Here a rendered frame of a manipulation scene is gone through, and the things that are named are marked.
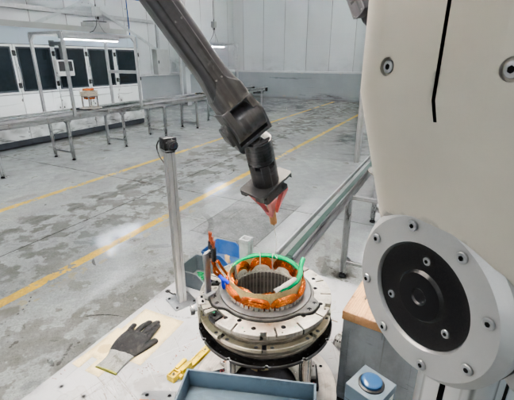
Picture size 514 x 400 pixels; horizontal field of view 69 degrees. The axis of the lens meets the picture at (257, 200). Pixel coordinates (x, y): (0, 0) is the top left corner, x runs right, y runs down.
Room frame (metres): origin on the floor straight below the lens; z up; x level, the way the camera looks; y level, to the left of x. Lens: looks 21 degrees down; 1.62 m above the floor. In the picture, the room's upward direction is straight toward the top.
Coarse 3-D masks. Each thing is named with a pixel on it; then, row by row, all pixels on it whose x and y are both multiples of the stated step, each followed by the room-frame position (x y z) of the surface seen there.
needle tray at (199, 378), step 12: (192, 372) 0.55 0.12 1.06; (204, 372) 0.55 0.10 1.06; (216, 372) 0.55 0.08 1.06; (180, 384) 0.52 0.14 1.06; (192, 384) 0.55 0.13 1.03; (204, 384) 0.55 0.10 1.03; (216, 384) 0.55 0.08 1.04; (228, 384) 0.54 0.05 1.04; (240, 384) 0.54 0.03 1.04; (252, 384) 0.53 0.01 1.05; (264, 384) 0.53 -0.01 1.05; (276, 384) 0.53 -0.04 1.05; (288, 384) 0.53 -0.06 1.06; (300, 384) 0.52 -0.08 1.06; (312, 384) 0.52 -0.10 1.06; (180, 396) 0.50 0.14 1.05; (192, 396) 0.53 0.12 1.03; (204, 396) 0.53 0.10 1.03; (216, 396) 0.53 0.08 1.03; (228, 396) 0.53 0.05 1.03; (240, 396) 0.53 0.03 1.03; (252, 396) 0.53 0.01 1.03; (264, 396) 0.53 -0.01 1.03; (276, 396) 0.53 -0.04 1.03; (288, 396) 0.53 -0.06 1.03; (300, 396) 0.52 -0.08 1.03; (312, 396) 0.52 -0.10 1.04
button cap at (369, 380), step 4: (368, 372) 0.57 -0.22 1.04; (364, 376) 0.56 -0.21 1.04; (368, 376) 0.56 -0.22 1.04; (372, 376) 0.56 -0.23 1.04; (376, 376) 0.56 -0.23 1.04; (364, 380) 0.55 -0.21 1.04; (368, 380) 0.55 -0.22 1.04; (372, 380) 0.55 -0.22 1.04; (376, 380) 0.55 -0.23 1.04; (380, 380) 0.55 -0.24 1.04; (364, 384) 0.54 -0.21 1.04; (368, 384) 0.54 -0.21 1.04; (372, 384) 0.54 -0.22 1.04; (376, 384) 0.54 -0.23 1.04; (380, 384) 0.54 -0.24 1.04; (368, 388) 0.53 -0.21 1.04; (372, 388) 0.53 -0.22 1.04; (376, 388) 0.53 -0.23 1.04; (380, 388) 0.53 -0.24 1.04
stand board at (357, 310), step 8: (360, 288) 0.82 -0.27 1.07; (352, 296) 0.79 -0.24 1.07; (360, 296) 0.79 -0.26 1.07; (352, 304) 0.76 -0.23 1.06; (360, 304) 0.76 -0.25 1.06; (368, 304) 0.76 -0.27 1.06; (344, 312) 0.73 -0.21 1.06; (352, 312) 0.73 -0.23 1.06; (360, 312) 0.73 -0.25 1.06; (368, 312) 0.73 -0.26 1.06; (352, 320) 0.72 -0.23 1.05; (360, 320) 0.71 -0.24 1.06; (368, 320) 0.70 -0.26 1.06; (376, 328) 0.69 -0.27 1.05
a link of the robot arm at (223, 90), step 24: (144, 0) 0.64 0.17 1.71; (168, 0) 0.64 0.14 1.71; (168, 24) 0.64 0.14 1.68; (192, 24) 0.65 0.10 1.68; (192, 48) 0.65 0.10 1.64; (192, 72) 0.68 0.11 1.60; (216, 72) 0.65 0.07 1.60; (216, 96) 0.65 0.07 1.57; (240, 96) 0.66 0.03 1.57; (240, 120) 0.66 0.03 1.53; (264, 120) 0.68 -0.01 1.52
